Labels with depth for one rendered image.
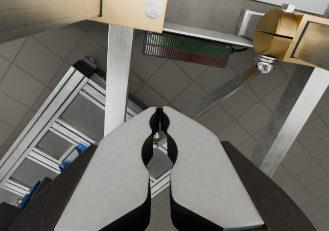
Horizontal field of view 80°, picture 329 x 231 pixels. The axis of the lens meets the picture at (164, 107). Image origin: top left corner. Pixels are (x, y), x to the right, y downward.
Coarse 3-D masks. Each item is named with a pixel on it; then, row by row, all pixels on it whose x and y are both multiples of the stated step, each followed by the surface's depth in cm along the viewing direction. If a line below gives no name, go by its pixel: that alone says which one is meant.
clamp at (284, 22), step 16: (272, 16) 22; (288, 16) 21; (304, 16) 20; (320, 16) 20; (256, 32) 25; (272, 32) 21; (288, 32) 21; (256, 48) 24; (272, 48) 22; (288, 48) 21; (304, 64) 22
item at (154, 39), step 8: (152, 40) 37; (160, 40) 37; (168, 40) 37; (176, 40) 37; (184, 40) 37; (184, 48) 38; (192, 48) 38; (200, 48) 38; (208, 48) 38; (216, 48) 38; (224, 48) 38; (224, 56) 39
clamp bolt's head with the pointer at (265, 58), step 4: (260, 56) 24; (264, 56) 23; (268, 56) 24; (272, 56) 24; (260, 60) 24; (264, 60) 24; (268, 60) 23; (272, 60) 24; (264, 72) 24; (268, 72) 24
